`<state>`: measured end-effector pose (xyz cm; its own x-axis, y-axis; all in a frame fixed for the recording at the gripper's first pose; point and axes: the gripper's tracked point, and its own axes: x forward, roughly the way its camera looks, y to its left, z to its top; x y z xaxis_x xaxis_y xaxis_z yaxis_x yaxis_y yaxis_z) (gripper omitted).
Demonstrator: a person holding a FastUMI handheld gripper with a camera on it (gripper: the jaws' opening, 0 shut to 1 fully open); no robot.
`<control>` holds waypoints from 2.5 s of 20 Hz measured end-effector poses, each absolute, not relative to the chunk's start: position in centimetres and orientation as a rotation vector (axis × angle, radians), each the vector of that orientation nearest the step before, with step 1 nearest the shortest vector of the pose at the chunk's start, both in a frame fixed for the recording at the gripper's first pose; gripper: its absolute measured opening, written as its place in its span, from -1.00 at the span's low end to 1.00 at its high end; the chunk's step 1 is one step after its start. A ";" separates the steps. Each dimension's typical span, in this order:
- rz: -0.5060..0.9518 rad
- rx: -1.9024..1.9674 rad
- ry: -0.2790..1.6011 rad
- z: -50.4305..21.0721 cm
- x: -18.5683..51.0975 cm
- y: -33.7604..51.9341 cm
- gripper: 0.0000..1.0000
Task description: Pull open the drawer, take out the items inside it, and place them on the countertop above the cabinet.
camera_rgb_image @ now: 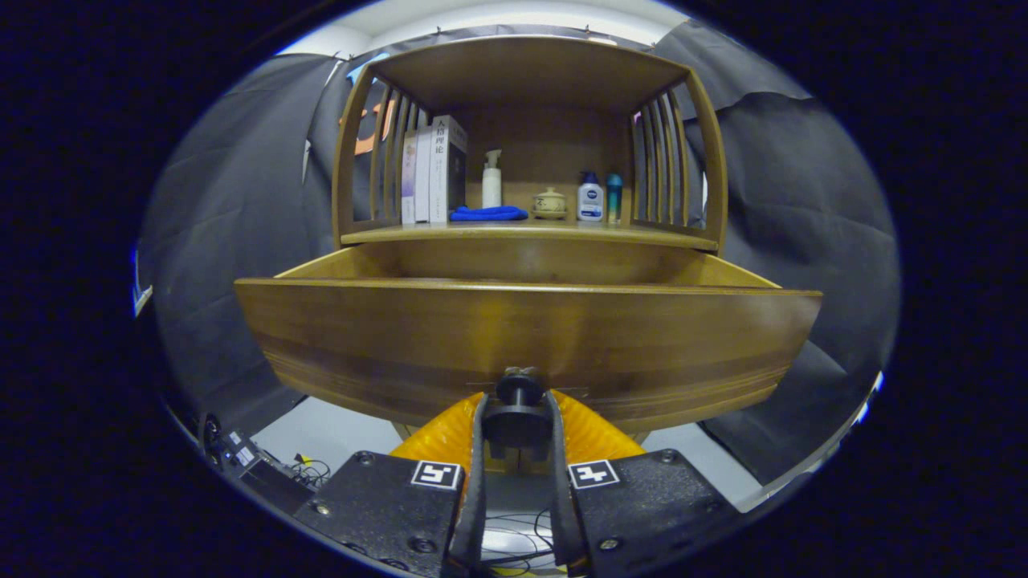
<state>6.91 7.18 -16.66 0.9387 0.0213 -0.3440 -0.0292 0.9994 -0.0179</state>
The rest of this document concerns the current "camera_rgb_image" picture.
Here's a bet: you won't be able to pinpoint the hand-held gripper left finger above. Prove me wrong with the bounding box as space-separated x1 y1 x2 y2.
293 391 489 578

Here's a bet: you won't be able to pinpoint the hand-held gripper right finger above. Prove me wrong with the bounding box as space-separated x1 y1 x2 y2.
546 389 740 578

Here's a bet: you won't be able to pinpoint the wooden drawer with black knob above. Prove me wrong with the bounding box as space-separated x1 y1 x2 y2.
235 241 822 462

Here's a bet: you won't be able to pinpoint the wooden countertop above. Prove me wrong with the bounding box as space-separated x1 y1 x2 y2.
341 221 720 251

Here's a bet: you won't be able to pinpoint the wooden cabinet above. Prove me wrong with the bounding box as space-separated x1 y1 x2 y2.
332 35 729 256

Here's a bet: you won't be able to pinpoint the black electronic box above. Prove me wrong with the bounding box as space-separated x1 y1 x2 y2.
199 413 314 515

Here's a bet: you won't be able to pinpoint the blue folded cloth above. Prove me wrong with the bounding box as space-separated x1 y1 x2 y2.
449 206 529 222

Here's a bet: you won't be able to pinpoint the beige lidded teacup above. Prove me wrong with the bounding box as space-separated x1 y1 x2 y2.
532 187 569 221

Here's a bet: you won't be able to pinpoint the white lotion bottle blue cap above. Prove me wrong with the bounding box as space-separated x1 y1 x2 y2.
577 171 605 222

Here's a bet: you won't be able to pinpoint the white pump bottle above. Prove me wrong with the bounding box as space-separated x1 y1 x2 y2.
482 149 504 210

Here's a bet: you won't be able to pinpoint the thin purple book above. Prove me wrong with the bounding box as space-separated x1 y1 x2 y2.
401 131 418 225

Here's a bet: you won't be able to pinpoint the thin white book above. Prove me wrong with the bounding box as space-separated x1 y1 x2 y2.
414 124 433 224

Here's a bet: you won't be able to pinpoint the thick grey white book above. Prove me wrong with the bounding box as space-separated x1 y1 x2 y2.
429 115 469 224

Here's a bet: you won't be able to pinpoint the black floor cables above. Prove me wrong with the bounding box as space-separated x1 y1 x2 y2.
480 507 563 576

